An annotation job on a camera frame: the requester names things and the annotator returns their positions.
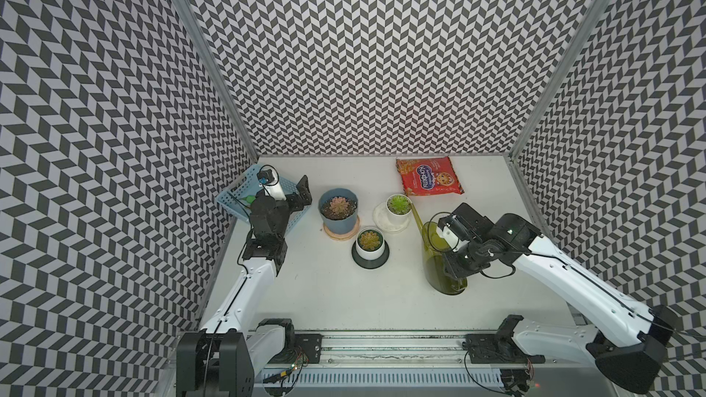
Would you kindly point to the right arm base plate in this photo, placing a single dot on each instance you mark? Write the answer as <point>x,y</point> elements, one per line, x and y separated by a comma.
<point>488,348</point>

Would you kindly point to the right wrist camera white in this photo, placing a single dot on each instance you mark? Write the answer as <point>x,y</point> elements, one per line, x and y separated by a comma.
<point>449,237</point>

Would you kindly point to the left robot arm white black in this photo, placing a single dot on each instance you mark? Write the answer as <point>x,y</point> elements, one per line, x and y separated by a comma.
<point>224,357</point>

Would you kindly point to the corner aluminium post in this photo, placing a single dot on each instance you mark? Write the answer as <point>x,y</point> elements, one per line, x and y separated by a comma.
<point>592,18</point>
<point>199,41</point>

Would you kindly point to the right corner aluminium post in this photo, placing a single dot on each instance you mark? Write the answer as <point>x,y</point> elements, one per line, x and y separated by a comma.
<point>592,18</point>

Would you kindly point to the round cork coaster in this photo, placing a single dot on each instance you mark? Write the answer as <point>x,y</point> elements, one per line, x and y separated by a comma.
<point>343,236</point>

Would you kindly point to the dark round saucer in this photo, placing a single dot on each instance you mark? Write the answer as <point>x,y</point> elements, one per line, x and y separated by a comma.
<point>378,258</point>

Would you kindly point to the white pot green succulent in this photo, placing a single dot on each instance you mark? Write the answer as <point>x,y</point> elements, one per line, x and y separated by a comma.
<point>398,208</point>

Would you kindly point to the white round saucer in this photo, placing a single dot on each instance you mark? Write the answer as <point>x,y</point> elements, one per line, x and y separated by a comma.
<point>388,221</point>

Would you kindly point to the light blue plastic basket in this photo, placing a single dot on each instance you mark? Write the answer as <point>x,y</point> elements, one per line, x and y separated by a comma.
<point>236,198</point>

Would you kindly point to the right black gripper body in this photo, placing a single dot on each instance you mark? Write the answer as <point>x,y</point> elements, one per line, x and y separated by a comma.
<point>467,259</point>

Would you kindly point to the white pot yellow-green succulent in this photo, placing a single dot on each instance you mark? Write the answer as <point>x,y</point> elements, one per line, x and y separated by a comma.
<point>370,244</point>

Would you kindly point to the green transparent watering can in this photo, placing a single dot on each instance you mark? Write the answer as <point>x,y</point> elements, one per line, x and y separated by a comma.
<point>433,260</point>

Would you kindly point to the red cookie snack bag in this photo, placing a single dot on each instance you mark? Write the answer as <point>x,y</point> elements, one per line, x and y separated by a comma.
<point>428,176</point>

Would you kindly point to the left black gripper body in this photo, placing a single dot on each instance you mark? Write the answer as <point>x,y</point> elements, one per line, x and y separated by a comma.
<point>284,209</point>

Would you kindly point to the aluminium front rail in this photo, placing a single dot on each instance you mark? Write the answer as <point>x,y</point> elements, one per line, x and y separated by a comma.
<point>386,348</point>

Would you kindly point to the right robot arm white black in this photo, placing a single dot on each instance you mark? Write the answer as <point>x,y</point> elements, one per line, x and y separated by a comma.
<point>625,339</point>

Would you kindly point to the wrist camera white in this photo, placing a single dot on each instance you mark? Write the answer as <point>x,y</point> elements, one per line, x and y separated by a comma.
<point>270,182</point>
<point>449,237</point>

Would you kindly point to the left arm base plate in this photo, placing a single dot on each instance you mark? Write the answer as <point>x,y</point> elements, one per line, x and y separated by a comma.
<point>305,347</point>

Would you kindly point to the left corner aluminium post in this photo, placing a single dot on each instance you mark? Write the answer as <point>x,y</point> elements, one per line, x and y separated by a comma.
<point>199,41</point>

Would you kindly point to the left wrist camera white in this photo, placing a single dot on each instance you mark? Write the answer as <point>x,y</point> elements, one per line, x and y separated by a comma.
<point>270,182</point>

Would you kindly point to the blue pot pink succulent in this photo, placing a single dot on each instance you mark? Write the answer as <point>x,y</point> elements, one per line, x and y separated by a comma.
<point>339,209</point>

